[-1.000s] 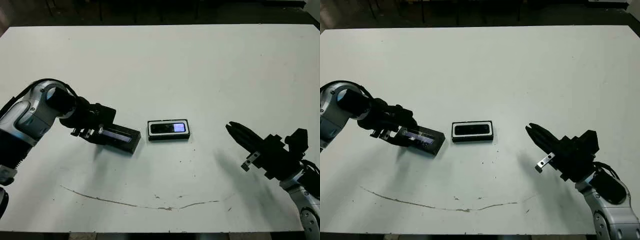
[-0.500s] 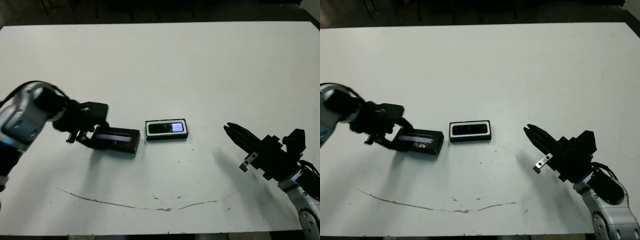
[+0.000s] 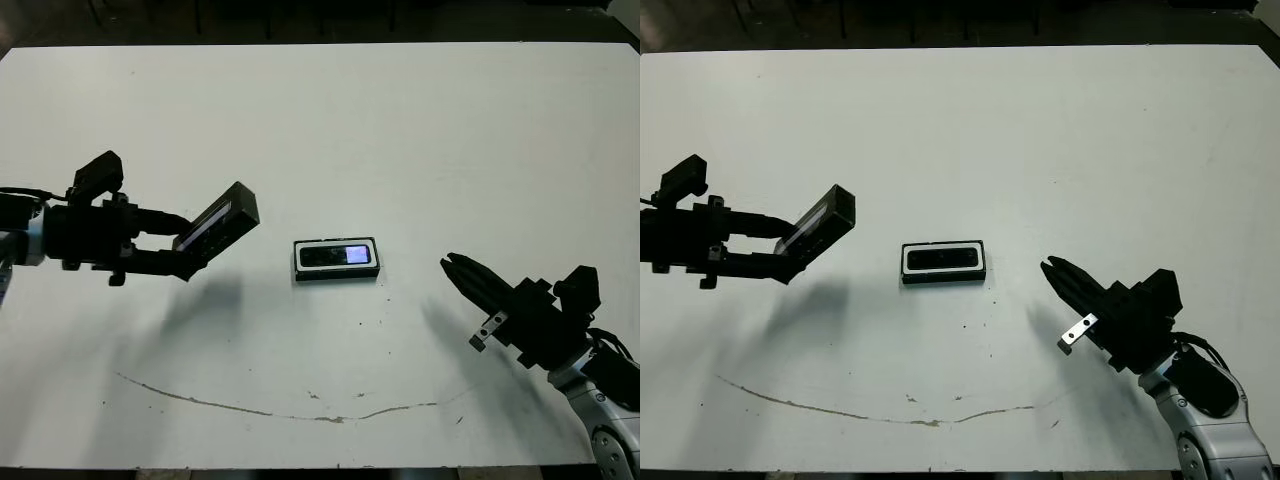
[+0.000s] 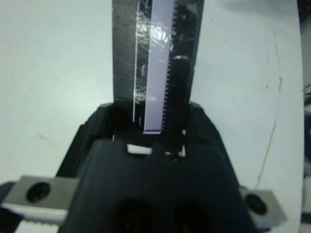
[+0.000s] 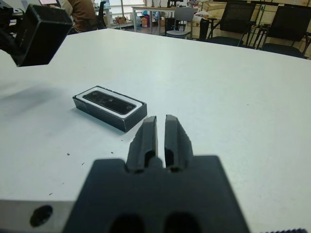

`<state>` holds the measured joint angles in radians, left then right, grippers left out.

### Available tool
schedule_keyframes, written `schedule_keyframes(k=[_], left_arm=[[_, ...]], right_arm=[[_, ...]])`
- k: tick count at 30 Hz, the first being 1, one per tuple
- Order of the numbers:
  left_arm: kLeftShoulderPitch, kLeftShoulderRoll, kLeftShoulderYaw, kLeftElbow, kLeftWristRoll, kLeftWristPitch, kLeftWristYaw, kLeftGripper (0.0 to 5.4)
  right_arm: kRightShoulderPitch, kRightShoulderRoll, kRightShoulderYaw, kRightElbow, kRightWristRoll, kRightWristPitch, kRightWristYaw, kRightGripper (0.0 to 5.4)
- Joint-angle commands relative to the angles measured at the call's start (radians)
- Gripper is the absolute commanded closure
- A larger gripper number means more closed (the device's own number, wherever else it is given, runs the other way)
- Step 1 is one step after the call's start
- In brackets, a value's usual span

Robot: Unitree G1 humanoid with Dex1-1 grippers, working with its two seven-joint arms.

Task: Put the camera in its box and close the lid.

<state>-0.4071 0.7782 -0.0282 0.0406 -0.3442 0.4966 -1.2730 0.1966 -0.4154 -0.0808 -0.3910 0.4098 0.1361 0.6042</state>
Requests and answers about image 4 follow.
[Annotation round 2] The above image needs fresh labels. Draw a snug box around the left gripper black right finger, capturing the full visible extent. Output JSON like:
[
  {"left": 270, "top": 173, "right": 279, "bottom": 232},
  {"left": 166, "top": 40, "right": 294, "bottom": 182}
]
[{"left": 183, "top": 102, "right": 238, "bottom": 181}]

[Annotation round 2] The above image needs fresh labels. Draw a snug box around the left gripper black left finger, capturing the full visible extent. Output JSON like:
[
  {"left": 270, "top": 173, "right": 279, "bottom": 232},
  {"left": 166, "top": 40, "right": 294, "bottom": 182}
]
[{"left": 56, "top": 102, "right": 115, "bottom": 180}]

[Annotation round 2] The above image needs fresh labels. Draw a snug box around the black printed box lid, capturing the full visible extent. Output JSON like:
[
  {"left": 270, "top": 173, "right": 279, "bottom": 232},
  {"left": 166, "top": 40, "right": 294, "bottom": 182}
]
[{"left": 111, "top": 0, "right": 204, "bottom": 156}]

